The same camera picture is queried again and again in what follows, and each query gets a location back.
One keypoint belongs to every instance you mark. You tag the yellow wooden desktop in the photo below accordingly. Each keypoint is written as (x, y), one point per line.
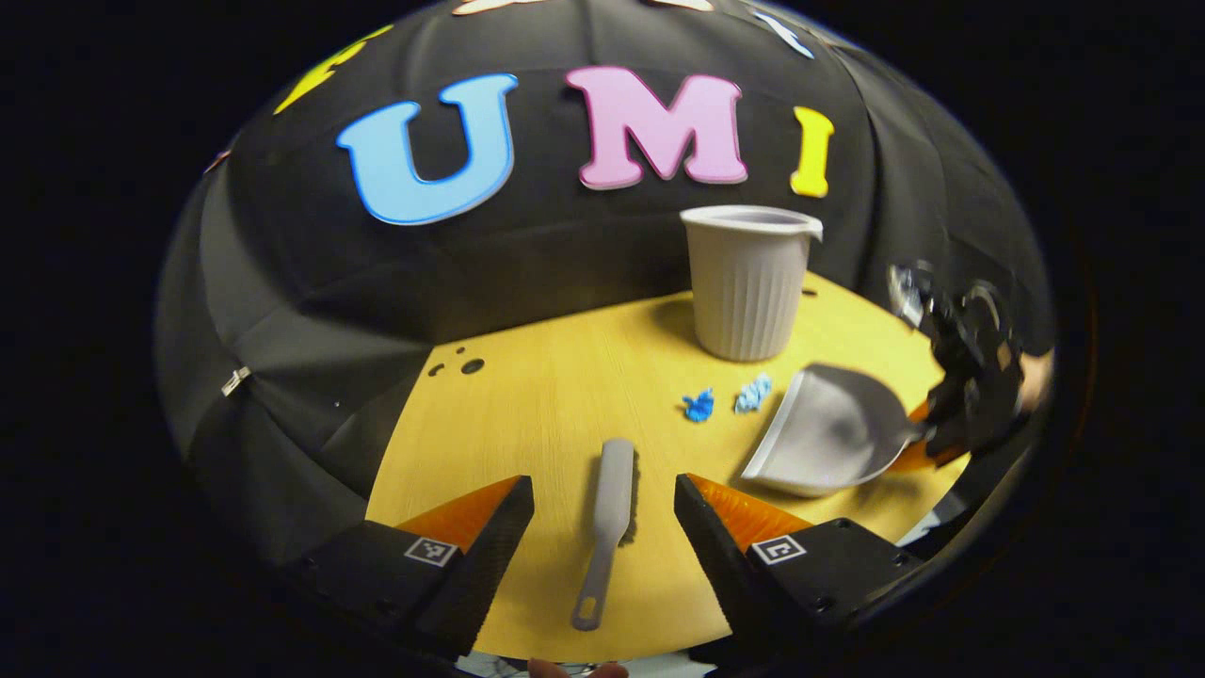
(527, 405)

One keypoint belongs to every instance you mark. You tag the small grey broom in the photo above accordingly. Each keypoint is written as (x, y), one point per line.
(612, 490)

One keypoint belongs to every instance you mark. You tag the grey dustpan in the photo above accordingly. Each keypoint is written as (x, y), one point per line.
(828, 433)

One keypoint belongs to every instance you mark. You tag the grey ribbed garbage bin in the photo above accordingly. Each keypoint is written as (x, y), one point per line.
(748, 292)

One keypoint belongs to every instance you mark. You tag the red cloth clip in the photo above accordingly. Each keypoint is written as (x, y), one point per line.
(217, 161)

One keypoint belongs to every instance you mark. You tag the dark blue paper scrap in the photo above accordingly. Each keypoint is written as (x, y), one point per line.
(698, 406)

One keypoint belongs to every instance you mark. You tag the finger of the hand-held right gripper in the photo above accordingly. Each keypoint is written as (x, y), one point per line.
(921, 411)
(918, 460)

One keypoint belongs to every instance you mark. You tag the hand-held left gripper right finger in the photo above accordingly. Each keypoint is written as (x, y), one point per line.
(720, 565)

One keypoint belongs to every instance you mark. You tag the light blue paper scrap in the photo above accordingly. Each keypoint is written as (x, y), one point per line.
(753, 394)

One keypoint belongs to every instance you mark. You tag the black backdrop cloth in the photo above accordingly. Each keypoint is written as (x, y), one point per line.
(565, 245)

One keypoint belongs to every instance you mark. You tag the white cloth clip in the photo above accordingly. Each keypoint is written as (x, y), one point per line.
(235, 380)

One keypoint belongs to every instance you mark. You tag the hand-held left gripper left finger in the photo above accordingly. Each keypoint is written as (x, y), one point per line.
(485, 565)

